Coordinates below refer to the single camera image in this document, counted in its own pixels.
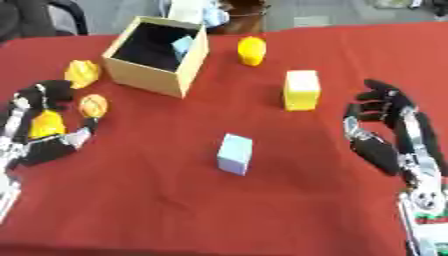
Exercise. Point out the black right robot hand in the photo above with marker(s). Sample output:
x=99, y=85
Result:
x=379, y=150

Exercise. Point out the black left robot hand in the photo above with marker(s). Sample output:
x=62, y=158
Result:
x=49, y=149

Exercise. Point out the yellow orange toy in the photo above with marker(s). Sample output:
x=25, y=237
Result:
x=46, y=125

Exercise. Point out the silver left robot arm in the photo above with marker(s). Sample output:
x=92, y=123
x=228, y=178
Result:
x=7, y=196

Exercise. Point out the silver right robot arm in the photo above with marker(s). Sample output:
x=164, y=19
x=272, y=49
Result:
x=426, y=210

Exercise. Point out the tan cardboard box black inside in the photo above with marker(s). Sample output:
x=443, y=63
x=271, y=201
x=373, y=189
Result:
x=156, y=56

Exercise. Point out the orange round toy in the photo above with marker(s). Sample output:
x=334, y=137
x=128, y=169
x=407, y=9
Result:
x=93, y=106

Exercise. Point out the yellow crumpled toy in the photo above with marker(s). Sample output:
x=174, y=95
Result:
x=82, y=73

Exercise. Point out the yellow rectangular block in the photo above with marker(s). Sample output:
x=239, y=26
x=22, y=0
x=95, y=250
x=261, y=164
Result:
x=301, y=90

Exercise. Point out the black chair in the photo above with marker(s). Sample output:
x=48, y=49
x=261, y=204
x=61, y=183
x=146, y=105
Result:
x=58, y=16

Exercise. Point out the yellow cylinder toy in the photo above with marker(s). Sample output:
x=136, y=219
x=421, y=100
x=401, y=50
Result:
x=251, y=50

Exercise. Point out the small light blue block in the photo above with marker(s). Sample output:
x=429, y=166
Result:
x=183, y=46

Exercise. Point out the person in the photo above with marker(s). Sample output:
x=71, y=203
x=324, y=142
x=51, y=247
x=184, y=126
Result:
x=216, y=13

